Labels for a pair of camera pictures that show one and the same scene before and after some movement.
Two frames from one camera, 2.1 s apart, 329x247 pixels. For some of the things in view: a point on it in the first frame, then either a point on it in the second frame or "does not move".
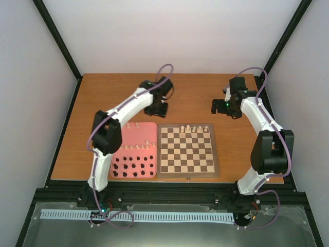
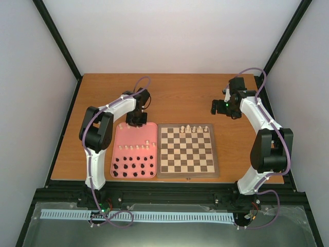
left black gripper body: [156, 109] -> [135, 118]
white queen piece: [188, 130] does not move
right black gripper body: [228, 109] does not move
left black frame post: [60, 43] does not move
